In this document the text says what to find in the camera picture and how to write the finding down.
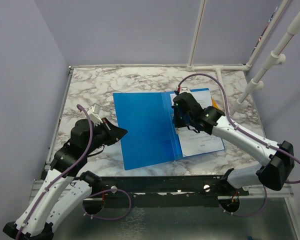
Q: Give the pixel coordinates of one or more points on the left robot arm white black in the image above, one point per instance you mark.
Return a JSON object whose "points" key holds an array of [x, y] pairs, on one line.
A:
{"points": [[63, 187]]}

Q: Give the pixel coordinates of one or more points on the white PVC pipe frame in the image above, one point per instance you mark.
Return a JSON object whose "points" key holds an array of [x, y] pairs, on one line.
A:
{"points": [[218, 68]]}

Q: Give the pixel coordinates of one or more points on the printed white paper sheets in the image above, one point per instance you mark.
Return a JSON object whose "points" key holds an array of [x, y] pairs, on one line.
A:
{"points": [[190, 143]]}

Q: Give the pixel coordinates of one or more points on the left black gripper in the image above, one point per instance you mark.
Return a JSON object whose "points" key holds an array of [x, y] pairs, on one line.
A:
{"points": [[115, 132]]}

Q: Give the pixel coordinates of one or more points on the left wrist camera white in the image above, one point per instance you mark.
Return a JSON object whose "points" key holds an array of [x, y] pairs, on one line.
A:
{"points": [[93, 112]]}

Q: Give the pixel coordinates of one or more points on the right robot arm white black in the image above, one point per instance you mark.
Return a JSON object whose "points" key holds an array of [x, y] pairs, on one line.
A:
{"points": [[275, 160]]}

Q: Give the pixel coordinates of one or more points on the blue plastic folder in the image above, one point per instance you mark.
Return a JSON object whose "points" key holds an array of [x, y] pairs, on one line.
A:
{"points": [[147, 116]]}

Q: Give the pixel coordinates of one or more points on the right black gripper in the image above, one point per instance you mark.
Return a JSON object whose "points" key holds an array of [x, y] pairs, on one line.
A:
{"points": [[177, 123]]}

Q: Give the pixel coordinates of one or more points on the black mounting rail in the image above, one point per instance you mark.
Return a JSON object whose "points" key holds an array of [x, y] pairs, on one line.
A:
{"points": [[159, 191]]}

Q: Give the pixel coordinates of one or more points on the white PVC camera pole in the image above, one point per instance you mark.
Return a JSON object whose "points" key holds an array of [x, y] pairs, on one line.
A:
{"points": [[276, 57]]}

